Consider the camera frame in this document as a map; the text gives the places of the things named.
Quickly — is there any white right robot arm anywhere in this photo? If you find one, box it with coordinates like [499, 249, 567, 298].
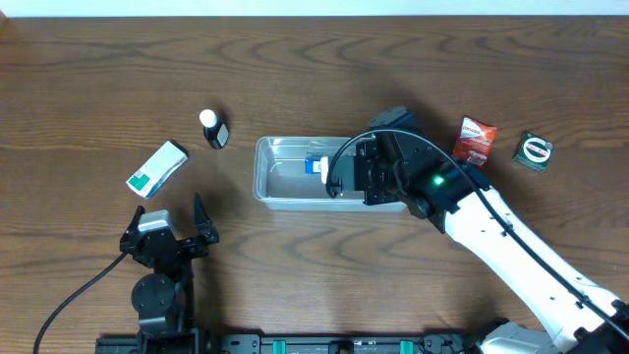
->
[350, 107, 628, 353]

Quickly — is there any green Zam-Buk box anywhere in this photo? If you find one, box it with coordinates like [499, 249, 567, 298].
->
[513, 131, 554, 172]

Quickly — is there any clear plastic container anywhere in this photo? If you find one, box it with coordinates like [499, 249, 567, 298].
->
[253, 137, 406, 212]

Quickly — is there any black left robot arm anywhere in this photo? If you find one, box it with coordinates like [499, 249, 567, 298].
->
[120, 194, 219, 353]

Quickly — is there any red Panadol ActiFast box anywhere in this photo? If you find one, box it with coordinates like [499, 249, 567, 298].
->
[452, 117, 497, 167]

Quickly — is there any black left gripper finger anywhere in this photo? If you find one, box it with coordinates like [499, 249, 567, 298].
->
[126, 206, 145, 233]
[194, 193, 219, 245]

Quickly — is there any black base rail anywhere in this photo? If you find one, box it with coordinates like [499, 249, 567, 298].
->
[94, 333, 481, 354]

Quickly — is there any dark bottle white cap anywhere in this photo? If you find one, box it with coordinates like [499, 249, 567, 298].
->
[199, 109, 229, 149]

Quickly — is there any blue Kool Fever box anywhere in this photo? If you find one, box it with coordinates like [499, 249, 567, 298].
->
[305, 155, 329, 185]

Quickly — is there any white green Panadol box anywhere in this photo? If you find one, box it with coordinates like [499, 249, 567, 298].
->
[126, 142, 188, 200]

